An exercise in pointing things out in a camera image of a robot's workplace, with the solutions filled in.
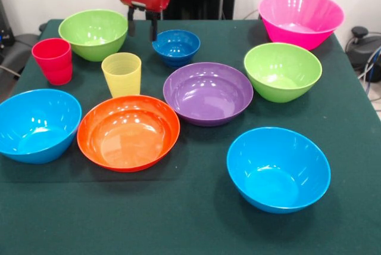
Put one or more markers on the small dark blue bowl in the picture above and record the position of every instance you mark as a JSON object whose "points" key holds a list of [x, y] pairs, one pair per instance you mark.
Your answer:
{"points": [[176, 48]]}

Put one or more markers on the green plastic bowl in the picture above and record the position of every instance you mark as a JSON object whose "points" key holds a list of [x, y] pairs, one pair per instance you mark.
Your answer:
{"points": [[93, 34], [282, 71]]}

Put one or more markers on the purple plastic bowl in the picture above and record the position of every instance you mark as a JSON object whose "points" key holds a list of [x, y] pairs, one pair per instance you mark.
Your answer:
{"points": [[208, 94]]}

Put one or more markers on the red plastic cup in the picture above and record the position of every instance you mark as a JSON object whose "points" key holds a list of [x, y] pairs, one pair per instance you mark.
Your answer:
{"points": [[53, 61]]}

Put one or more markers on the large magenta plastic bowl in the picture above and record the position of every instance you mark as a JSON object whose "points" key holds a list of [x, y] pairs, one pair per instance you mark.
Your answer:
{"points": [[300, 16]]}

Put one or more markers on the light blue plastic bowl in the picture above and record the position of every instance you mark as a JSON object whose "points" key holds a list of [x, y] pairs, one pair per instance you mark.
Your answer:
{"points": [[38, 125], [278, 171]]}

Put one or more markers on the yellow plastic cup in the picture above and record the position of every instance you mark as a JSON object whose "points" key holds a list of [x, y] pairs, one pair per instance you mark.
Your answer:
{"points": [[121, 73]]}

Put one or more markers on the orange plastic bowl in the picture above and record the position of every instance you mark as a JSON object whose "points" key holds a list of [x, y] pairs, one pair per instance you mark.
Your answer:
{"points": [[128, 136]]}

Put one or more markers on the black equipment case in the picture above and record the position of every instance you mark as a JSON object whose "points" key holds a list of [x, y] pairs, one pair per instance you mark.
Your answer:
{"points": [[6, 28]]}

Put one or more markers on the dark green tablecloth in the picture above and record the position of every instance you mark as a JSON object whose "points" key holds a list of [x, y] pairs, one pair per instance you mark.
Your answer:
{"points": [[149, 216]]}

